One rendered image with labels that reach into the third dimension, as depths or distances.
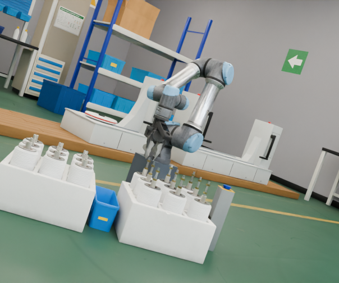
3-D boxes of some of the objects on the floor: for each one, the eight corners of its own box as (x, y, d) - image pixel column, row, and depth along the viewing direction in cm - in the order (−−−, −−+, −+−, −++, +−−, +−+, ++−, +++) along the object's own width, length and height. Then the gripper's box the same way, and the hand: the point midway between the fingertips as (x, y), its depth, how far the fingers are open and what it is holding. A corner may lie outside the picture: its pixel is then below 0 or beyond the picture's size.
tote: (35, 104, 654) (43, 78, 651) (59, 110, 684) (67, 86, 681) (53, 112, 620) (62, 86, 617) (78, 119, 650) (86, 94, 647)
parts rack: (60, 108, 730) (105, -29, 714) (150, 133, 858) (189, 18, 841) (79, 117, 683) (128, -29, 667) (171, 142, 811) (214, 21, 794)
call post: (196, 242, 236) (217, 185, 234) (209, 246, 238) (230, 189, 236) (200, 248, 229) (221, 188, 227) (213, 251, 231) (234, 192, 229)
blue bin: (86, 207, 230) (94, 184, 229) (107, 213, 233) (115, 191, 232) (86, 226, 201) (95, 200, 200) (111, 233, 203) (120, 208, 202)
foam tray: (110, 214, 233) (122, 180, 232) (182, 234, 243) (193, 201, 241) (118, 242, 195) (132, 202, 194) (202, 264, 205) (216, 226, 204)
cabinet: (9, 89, 740) (23, 48, 735) (36, 97, 772) (49, 57, 767) (24, 96, 698) (38, 53, 693) (51, 105, 730) (65, 62, 724)
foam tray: (3, 183, 221) (15, 147, 220) (83, 207, 229) (95, 172, 227) (-15, 206, 183) (-1, 163, 182) (82, 233, 191) (96, 192, 189)
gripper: (165, 118, 232) (151, 158, 234) (147, 112, 226) (133, 153, 227) (175, 121, 225) (160, 163, 227) (156, 115, 219) (141, 158, 220)
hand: (150, 157), depth 225 cm, fingers open, 3 cm apart
